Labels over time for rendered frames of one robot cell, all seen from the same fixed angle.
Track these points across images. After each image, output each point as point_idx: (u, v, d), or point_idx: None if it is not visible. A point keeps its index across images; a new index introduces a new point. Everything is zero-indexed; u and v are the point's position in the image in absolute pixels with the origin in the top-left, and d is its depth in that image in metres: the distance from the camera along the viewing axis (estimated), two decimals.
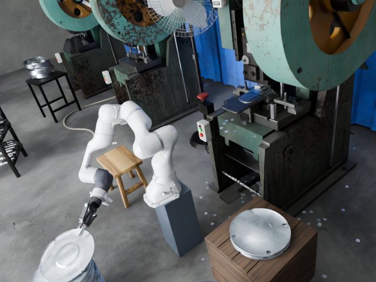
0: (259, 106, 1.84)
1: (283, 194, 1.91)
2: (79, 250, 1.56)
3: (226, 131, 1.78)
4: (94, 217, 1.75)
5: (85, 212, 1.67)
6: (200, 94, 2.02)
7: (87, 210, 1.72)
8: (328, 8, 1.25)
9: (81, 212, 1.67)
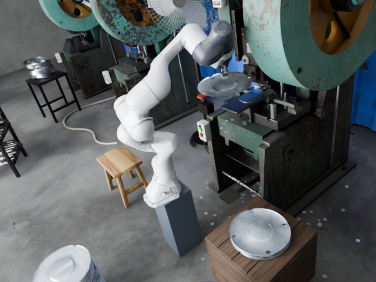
0: (259, 106, 1.84)
1: (283, 194, 1.91)
2: (214, 84, 1.60)
3: (226, 131, 1.78)
4: None
5: None
6: (200, 94, 2.02)
7: None
8: (327, 5, 1.24)
9: None
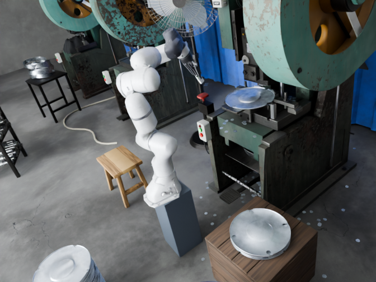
0: None
1: (283, 194, 1.91)
2: (238, 99, 1.80)
3: (226, 131, 1.78)
4: None
5: (199, 68, 1.86)
6: (200, 94, 2.02)
7: (192, 66, 1.86)
8: None
9: (197, 71, 1.86)
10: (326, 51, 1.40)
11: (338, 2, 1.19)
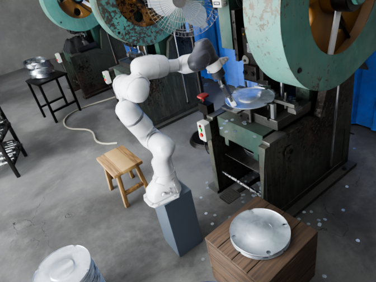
0: None
1: (283, 194, 1.91)
2: (252, 102, 1.74)
3: (226, 131, 1.78)
4: (225, 80, 1.70)
5: (227, 90, 1.64)
6: (200, 94, 2.02)
7: None
8: None
9: (224, 93, 1.65)
10: None
11: None
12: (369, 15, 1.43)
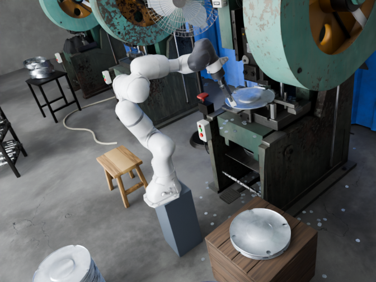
0: None
1: (283, 194, 1.91)
2: (260, 95, 1.79)
3: (226, 131, 1.78)
4: None
5: (227, 90, 1.64)
6: (200, 94, 2.02)
7: None
8: None
9: (224, 93, 1.65)
10: (332, 47, 1.42)
11: (339, 5, 1.20)
12: None
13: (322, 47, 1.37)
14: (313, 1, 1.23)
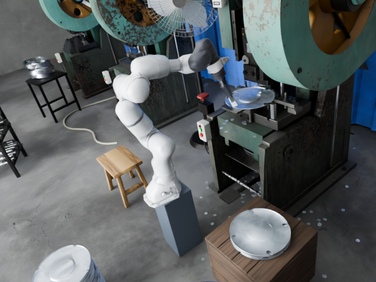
0: None
1: (283, 194, 1.91)
2: (247, 93, 1.85)
3: (226, 131, 1.78)
4: (226, 81, 1.70)
5: (228, 91, 1.64)
6: (200, 94, 2.02)
7: None
8: None
9: (225, 93, 1.65)
10: (350, 24, 1.44)
11: (343, 11, 1.23)
12: None
13: (339, 34, 1.42)
14: (316, 17, 1.27)
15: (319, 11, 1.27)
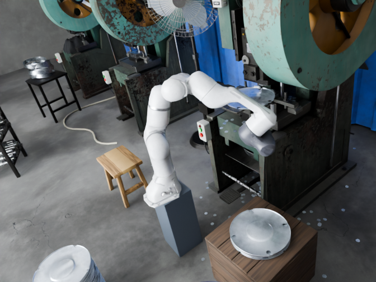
0: None
1: (283, 194, 1.91)
2: (244, 94, 1.85)
3: (226, 131, 1.78)
4: None
5: None
6: None
7: None
8: None
9: None
10: (352, 20, 1.44)
11: (344, 11, 1.24)
12: None
13: (342, 32, 1.42)
14: (318, 18, 1.28)
15: (319, 12, 1.27)
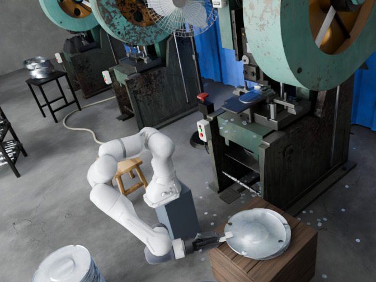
0: (259, 106, 1.84)
1: (283, 194, 1.91)
2: (265, 226, 1.47)
3: (226, 131, 1.78)
4: None
5: (207, 232, 1.43)
6: (200, 94, 2.02)
7: (202, 240, 1.42)
8: None
9: (210, 235, 1.41)
10: None
11: None
12: None
13: None
14: None
15: None
